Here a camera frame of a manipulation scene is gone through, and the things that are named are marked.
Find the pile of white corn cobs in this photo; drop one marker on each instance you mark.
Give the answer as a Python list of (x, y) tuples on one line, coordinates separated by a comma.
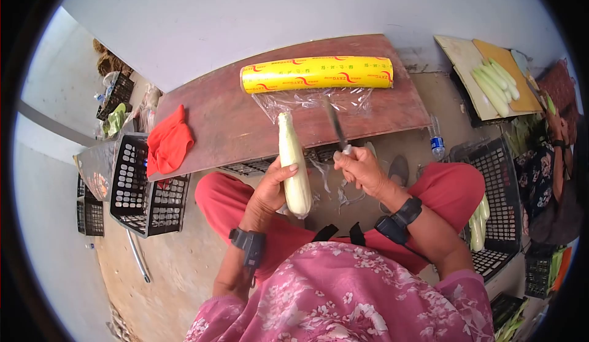
[(494, 84)]

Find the black crate with corn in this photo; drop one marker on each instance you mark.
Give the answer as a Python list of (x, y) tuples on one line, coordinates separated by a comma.
[(499, 204)]

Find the person's right fingers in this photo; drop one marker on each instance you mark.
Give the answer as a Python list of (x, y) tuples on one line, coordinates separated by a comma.
[(349, 172)]

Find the person's left hand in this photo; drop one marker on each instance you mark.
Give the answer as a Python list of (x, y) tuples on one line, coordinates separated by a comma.
[(264, 194)]

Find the person's right thumb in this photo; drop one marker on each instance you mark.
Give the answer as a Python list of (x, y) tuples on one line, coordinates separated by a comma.
[(343, 155)]

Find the person's left fingers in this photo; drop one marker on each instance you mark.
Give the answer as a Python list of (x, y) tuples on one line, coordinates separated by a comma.
[(275, 163)]

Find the yellow cling film roll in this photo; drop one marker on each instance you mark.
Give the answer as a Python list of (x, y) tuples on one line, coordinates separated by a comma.
[(317, 73)]

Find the person's body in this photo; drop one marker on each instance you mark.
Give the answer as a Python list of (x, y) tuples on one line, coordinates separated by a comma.
[(340, 296)]

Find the pale wooden board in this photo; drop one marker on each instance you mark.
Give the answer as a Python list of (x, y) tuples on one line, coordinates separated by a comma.
[(474, 75)]

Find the person's legs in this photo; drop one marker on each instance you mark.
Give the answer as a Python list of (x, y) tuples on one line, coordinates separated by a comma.
[(340, 213)]

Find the black wrist band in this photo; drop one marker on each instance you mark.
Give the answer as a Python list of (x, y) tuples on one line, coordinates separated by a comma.
[(399, 220), (248, 246)]

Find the brown wooden board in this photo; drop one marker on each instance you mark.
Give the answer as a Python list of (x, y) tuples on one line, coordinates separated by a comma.
[(285, 112)]

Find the metal pipe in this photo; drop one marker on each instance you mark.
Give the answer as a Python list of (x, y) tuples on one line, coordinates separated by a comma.
[(138, 255)]

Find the person's right hand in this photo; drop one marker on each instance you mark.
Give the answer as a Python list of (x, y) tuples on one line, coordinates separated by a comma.
[(363, 171)]

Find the black crate with green husks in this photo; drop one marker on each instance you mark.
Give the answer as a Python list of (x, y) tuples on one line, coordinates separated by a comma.
[(545, 268)]

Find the black crate under board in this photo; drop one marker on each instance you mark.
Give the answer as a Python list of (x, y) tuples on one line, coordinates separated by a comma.
[(276, 160)]

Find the white corn cob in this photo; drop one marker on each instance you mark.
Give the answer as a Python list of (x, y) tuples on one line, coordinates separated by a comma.
[(294, 167)]

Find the black crate with bags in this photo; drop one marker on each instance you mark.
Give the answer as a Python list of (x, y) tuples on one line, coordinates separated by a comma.
[(115, 96)]

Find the large black plastic crate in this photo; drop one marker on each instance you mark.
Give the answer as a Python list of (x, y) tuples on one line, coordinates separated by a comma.
[(142, 190)]

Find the clear plastic water bottle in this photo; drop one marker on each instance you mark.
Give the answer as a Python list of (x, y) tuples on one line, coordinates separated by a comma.
[(436, 139)]

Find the person's left thumb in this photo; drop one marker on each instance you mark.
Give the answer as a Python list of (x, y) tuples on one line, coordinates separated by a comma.
[(287, 172)]

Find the red cloth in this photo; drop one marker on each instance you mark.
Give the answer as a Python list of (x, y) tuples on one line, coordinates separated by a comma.
[(168, 142)]

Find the small black plastic crate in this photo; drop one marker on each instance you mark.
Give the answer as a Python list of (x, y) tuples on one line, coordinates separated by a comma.
[(89, 213)]

